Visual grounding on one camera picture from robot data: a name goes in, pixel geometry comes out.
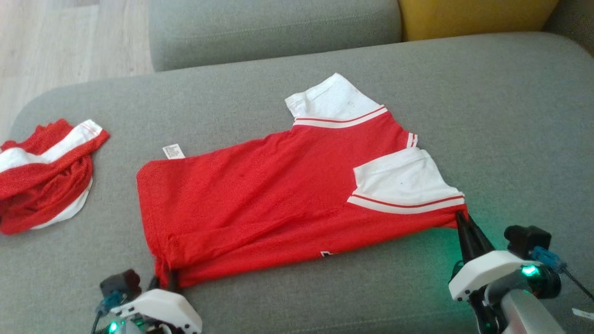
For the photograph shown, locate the black camera cable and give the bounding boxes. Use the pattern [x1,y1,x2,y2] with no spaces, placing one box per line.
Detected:
[90,290,126,334]
[530,246,594,301]

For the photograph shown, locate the black left camera cable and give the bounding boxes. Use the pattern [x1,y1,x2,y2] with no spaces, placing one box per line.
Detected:
[90,290,126,334]

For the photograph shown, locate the dark grey sofa cushion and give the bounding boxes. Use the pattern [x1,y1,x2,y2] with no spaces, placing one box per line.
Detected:
[543,0,594,57]

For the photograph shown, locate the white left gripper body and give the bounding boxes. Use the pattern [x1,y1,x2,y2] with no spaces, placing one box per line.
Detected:
[110,289,203,334]

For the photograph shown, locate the black right camera cable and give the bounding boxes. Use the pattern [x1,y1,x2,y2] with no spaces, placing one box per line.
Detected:
[530,246,594,301]

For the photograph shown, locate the red shorts with white band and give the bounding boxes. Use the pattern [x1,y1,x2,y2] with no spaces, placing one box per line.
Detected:
[0,119,110,235]

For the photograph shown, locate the large yellow sofa back cushion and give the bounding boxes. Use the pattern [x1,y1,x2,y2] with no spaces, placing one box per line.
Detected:
[398,0,560,42]

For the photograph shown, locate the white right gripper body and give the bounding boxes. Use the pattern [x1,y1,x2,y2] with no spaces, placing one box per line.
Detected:
[449,250,541,302]

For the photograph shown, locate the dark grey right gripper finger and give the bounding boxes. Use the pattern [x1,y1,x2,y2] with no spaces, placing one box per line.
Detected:
[462,212,495,261]
[456,211,474,266]

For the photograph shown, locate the red shirt with white sleeves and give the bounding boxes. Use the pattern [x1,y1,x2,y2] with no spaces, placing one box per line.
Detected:
[136,73,468,289]

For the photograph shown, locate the large grey sofa seat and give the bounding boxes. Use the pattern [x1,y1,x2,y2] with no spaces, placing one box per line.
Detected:
[0,32,594,334]

